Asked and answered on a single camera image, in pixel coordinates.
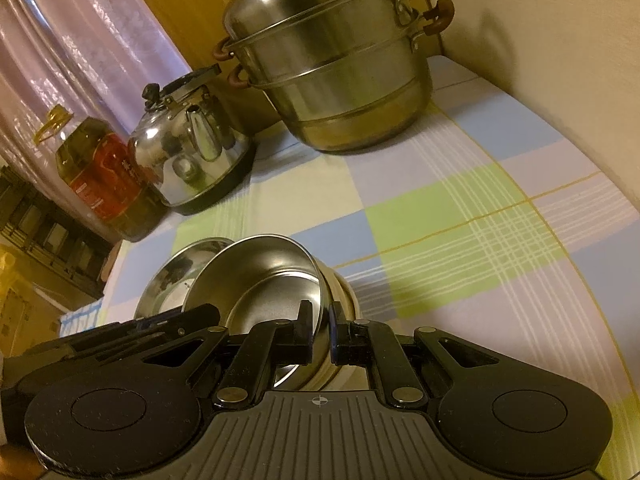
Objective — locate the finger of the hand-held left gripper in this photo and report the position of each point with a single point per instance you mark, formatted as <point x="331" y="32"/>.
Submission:
<point x="185" y="317"/>

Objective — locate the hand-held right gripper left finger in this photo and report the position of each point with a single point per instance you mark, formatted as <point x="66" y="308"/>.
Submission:
<point x="305" y="330"/>

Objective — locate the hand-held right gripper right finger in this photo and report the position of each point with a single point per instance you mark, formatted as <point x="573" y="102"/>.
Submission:
<point x="345" y="345"/>

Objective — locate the stainless steel plate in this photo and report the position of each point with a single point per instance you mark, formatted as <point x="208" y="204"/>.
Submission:
<point x="170" y="275"/>

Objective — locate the cream plastic bowl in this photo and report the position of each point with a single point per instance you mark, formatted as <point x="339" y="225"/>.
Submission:
<point x="340" y="290"/>

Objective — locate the stainless steel bowl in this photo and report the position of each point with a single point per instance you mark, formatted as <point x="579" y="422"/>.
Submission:
<point x="270" y="280"/>

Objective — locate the cardboard box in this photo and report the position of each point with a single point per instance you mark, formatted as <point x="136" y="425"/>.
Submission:
<point x="25" y="315"/>

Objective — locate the blue patterned cloth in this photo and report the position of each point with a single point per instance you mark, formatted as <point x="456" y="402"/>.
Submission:
<point x="80" y="317"/>

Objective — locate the black metal rack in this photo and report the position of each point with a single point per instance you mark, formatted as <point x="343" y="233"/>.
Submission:
<point x="50" y="240"/>

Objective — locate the stainless steel kettle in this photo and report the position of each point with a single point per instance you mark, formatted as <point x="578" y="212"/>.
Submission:
<point x="170" y="160"/>

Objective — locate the cooking oil bottle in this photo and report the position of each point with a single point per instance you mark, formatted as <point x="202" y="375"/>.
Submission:
<point x="100" y="180"/>

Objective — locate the checked tablecloth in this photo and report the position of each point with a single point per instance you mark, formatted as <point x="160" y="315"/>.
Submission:
<point x="450" y="210"/>

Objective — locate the stainless steel steamer pot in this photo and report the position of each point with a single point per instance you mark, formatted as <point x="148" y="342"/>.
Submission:
<point x="340" y="85"/>

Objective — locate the pale pink curtain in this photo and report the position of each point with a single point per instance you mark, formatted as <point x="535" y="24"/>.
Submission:
<point x="75" y="50"/>

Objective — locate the brown wooden panel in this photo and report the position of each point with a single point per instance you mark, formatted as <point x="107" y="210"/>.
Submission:
<point x="165" y="10"/>

